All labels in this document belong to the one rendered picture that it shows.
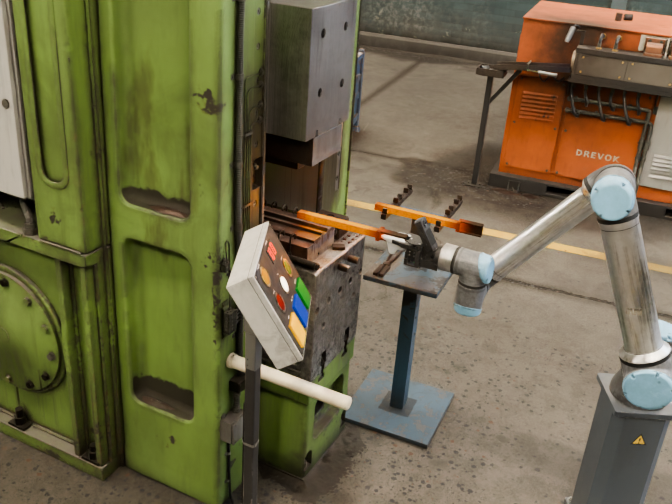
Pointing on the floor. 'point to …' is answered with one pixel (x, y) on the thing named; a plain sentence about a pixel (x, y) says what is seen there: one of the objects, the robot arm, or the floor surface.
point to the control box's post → (251, 416)
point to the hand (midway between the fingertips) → (386, 233)
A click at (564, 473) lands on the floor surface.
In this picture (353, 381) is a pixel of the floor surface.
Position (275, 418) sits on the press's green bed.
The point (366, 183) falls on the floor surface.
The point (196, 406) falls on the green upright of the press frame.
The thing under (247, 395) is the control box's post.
